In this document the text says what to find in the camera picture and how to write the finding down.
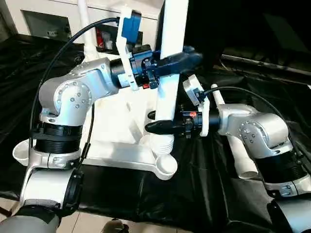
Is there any dark metal rod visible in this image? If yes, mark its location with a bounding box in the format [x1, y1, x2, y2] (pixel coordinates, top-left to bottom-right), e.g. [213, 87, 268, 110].
[222, 54, 311, 75]

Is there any black work mat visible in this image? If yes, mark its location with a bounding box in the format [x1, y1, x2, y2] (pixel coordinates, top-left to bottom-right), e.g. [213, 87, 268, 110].
[0, 33, 311, 233]

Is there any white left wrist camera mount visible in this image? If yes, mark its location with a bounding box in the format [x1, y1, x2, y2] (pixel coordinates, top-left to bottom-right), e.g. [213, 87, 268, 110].
[115, 6, 144, 92]

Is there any white plastic table leg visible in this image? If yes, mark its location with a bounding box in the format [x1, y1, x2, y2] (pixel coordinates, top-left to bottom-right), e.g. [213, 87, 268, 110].
[210, 83, 259, 181]
[149, 0, 190, 156]
[77, 0, 98, 62]

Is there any black case with gold label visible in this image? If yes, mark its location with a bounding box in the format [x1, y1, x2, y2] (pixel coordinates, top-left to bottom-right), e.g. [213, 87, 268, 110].
[189, 0, 227, 62]

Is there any white glass-door cabinet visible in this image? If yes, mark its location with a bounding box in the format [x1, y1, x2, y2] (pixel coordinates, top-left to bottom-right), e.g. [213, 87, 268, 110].
[0, 0, 163, 53]

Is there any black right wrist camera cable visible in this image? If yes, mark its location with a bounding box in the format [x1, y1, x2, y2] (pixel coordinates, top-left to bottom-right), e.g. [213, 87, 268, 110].
[201, 86, 307, 171]

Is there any black left wrist camera cable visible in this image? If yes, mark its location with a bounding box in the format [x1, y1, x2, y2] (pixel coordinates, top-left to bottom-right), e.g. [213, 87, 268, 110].
[28, 17, 122, 172]

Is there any white plastic table top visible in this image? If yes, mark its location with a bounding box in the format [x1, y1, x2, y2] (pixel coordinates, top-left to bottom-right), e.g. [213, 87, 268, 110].
[11, 55, 178, 181]

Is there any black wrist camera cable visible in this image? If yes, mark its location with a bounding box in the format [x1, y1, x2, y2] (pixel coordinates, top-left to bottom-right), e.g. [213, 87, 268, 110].
[28, 17, 122, 172]
[201, 86, 307, 171]

